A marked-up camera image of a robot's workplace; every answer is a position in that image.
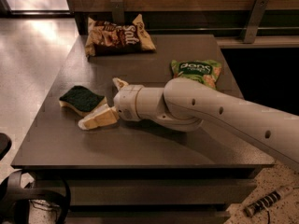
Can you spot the grey table with drawers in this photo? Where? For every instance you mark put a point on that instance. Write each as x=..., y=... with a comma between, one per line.
x=138, y=172

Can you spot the metal bracket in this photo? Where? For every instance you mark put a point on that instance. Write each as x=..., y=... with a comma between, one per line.
x=249, y=32
x=117, y=10

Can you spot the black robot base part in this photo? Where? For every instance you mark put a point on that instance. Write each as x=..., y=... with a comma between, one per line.
x=15, y=200

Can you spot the right metal bracket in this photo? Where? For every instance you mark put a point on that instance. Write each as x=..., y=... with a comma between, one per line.
x=249, y=32

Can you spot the green snack bag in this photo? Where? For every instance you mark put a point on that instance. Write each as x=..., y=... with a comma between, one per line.
x=206, y=72

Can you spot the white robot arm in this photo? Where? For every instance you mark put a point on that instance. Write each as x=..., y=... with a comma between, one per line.
x=183, y=104

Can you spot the left metal bracket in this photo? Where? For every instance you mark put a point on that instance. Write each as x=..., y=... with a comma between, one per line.
x=117, y=10

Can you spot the green and yellow sponge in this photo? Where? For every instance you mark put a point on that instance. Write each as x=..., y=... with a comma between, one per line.
x=82, y=100

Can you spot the white power strip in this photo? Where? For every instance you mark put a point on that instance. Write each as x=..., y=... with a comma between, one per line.
x=268, y=200

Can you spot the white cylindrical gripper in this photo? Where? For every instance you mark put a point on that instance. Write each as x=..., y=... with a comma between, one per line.
x=125, y=102

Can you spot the brown salt chips bag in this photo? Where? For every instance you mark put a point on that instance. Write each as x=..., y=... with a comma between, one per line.
x=105, y=38

